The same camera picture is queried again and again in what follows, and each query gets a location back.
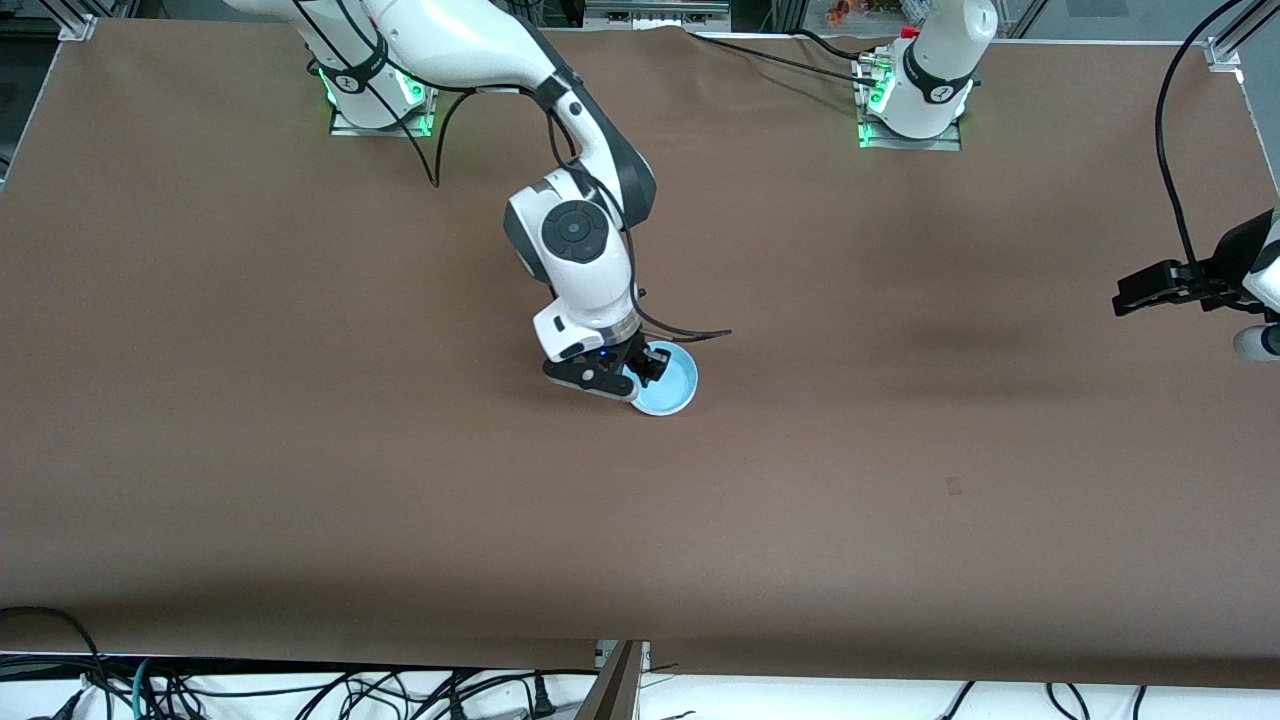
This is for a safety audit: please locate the black cable to arm base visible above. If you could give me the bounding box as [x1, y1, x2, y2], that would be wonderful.
[688, 28, 893, 87]

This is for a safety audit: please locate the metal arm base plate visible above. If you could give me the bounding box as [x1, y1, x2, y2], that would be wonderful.
[328, 82, 438, 139]
[856, 58, 965, 153]

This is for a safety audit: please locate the black looping floor cable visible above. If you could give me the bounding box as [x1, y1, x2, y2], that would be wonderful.
[0, 606, 113, 720]

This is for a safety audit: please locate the light blue plastic bowl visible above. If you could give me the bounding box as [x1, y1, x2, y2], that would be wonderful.
[632, 341, 699, 417]

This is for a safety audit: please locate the brown table cover sheet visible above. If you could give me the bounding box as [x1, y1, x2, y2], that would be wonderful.
[0, 18, 1280, 689]

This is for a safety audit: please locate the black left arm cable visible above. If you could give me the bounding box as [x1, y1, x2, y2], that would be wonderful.
[1154, 0, 1249, 293]

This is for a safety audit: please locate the aluminium frame post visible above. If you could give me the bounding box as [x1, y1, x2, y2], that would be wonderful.
[45, 0, 99, 43]
[1204, 0, 1271, 73]

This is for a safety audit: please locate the black cable with plug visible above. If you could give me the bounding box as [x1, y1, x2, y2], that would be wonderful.
[440, 672, 559, 720]

